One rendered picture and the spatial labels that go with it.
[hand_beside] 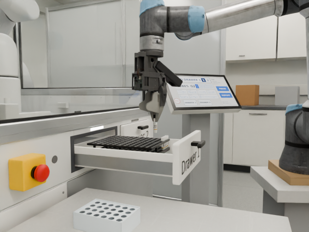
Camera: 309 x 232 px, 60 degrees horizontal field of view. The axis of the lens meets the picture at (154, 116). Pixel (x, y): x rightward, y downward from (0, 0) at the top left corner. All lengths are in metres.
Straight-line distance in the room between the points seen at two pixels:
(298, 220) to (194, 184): 0.99
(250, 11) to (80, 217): 0.79
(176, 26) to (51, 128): 0.46
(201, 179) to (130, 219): 1.36
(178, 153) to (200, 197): 1.29
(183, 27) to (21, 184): 0.59
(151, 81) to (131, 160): 0.24
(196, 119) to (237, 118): 1.96
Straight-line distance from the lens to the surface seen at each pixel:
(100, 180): 1.02
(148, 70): 0.81
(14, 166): 0.68
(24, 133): 0.71
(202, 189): 1.96
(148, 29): 0.82
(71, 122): 0.85
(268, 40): 4.13
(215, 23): 0.96
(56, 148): 0.80
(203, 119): 1.86
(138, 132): 1.23
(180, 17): 0.82
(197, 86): 1.84
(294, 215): 1.03
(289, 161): 1.04
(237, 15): 0.97
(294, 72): 4.44
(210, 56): 2.51
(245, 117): 3.73
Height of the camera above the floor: 1.05
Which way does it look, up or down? 5 degrees down
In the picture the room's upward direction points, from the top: straight up
